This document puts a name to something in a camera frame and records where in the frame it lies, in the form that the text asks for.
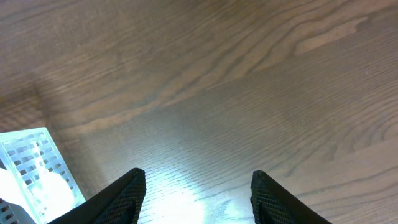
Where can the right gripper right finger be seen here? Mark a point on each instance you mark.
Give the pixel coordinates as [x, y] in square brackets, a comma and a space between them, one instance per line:
[273, 204]

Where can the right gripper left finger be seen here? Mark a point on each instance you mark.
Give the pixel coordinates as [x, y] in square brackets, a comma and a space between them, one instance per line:
[119, 202]

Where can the clear perforated plastic basket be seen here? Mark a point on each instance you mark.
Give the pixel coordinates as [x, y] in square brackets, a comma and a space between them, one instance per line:
[36, 184]

